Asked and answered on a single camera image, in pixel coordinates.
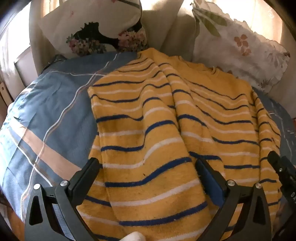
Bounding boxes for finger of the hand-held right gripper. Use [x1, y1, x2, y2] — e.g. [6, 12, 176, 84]
[267, 151, 296, 179]

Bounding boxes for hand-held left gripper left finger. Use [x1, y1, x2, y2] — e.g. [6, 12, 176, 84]
[24, 157, 102, 241]

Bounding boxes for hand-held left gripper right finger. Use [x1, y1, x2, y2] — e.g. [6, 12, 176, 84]
[195, 159, 273, 241]

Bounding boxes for yellow striped sweater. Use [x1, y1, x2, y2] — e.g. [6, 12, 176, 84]
[76, 47, 284, 241]

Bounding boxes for blue plaid bed sheet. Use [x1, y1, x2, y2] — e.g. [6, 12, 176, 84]
[0, 51, 296, 241]

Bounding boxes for white framed panel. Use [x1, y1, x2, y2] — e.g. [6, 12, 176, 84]
[14, 46, 39, 88]

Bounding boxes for white leaf print pillow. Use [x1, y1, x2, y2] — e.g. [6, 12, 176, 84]
[192, 0, 291, 93]

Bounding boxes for dark floral print pillow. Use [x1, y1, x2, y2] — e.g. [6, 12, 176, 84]
[38, 0, 149, 56]

